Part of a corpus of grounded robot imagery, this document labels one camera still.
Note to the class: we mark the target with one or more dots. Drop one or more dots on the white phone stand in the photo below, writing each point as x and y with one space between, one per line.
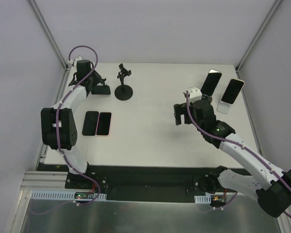
223 107

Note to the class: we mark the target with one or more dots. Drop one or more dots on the pink-case phone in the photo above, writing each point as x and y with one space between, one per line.
232 90
103 124

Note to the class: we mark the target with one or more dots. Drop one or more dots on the aluminium frame post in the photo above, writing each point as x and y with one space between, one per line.
258 34
47 32

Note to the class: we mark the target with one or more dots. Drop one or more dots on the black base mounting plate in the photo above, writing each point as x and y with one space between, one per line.
148 184

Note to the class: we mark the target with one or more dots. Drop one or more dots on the left aluminium frame post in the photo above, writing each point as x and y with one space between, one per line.
47 32

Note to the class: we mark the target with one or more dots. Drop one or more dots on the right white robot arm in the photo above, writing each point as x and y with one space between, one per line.
266 183

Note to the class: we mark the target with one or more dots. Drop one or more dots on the left white cable duct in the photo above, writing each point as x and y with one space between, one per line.
67 195

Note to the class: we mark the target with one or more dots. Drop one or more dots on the silver-edged phone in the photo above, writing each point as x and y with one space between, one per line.
211 82

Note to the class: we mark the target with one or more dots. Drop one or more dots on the right white cable duct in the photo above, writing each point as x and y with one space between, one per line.
206 199

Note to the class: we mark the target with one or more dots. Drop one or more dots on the right aluminium frame post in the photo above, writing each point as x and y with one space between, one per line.
258 34

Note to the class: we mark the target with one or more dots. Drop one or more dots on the right pink-case phone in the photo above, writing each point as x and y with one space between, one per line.
232 90

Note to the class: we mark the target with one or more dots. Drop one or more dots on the black folding phone stand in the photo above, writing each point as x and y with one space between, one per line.
101 89

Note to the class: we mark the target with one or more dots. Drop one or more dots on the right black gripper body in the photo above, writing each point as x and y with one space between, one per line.
182 111

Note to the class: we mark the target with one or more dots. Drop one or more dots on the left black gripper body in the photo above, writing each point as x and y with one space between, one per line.
97 79

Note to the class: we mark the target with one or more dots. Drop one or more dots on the black round-base phone stand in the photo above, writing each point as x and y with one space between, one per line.
123 92

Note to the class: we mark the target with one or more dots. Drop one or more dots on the white cable duct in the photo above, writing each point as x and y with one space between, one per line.
206 199
67 195

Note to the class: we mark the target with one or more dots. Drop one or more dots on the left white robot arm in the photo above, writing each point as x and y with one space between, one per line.
58 126

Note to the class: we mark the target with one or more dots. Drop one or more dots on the pink-case phone front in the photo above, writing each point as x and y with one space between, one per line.
103 124

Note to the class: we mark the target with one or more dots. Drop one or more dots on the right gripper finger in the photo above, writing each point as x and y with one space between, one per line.
178 112
187 119

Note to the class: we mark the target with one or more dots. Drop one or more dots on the right aluminium table rail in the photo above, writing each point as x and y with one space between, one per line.
255 126

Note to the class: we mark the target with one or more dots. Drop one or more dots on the black phone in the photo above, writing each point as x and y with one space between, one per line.
90 123

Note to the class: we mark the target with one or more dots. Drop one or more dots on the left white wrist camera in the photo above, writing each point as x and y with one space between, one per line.
72 62

